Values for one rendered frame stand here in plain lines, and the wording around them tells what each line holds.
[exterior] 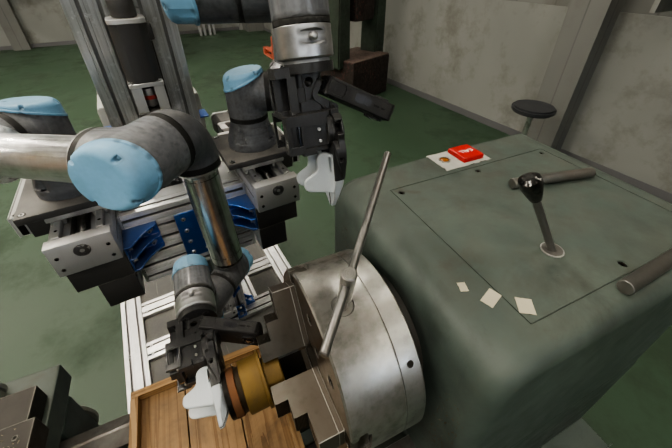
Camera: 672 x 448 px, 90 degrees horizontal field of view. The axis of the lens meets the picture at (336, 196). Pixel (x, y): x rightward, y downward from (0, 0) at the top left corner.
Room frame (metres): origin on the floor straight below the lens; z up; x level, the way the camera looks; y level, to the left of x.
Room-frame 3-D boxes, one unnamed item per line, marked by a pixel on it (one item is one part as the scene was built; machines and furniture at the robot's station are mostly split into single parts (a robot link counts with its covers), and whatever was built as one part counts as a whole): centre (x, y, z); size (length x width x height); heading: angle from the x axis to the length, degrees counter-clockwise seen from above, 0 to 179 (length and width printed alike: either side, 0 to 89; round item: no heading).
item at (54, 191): (0.74, 0.70, 1.21); 0.15 x 0.15 x 0.10
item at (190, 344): (0.34, 0.25, 1.08); 0.12 x 0.09 x 0.08; 24
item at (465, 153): (0.73, -0.32, 1.26); 0.06 x 0.06 x 0.02; 25
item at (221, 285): (0.50, 0.31, 0.98); 0.11 x 0.08 x 0.11; 163
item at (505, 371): (0.52, -0.36, 1.06); 0.59 x 0.48 x 0.39; 115
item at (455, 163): (0.71, -0.30, 1.23); 0.13 x 0.08 x 0.06; 115
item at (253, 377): (0.27, 0.13, 1.08); 0.09 x 0.09 x 0.09; 26
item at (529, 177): (0.40, -0.28, 1.38); 0.04 x 0.03 x 0.05; 115
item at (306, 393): (0.22, 0.03, 1.09); 0.12 x 0.11 x 0.05; 25
